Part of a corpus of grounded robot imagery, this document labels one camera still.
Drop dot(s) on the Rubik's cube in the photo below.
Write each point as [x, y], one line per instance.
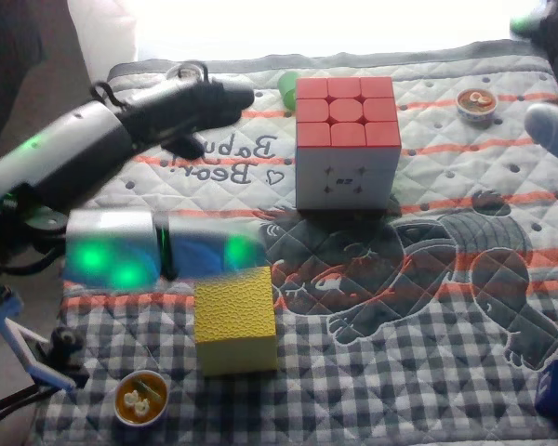
[349, 176]

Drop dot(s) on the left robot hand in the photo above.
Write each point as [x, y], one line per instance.
[74, 148]

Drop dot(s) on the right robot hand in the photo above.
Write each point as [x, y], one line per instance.
[553, 135]

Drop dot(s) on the toy bowl dark soup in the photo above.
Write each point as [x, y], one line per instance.
[186, 69]

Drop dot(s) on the toy bowl with egg halves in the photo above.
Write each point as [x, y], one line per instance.
[475, 104]

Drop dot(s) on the toy bowl orange soup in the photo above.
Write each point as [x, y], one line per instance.
[139, 399]

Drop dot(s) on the grey quilt with bear print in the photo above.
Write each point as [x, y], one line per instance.
[446, 302]

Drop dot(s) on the small green cylinder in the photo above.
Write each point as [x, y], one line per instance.
[287, 90]

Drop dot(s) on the yellow foam cube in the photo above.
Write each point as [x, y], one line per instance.
[235, 316]

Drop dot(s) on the blue white bracket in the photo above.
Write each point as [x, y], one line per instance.
[30, 355]

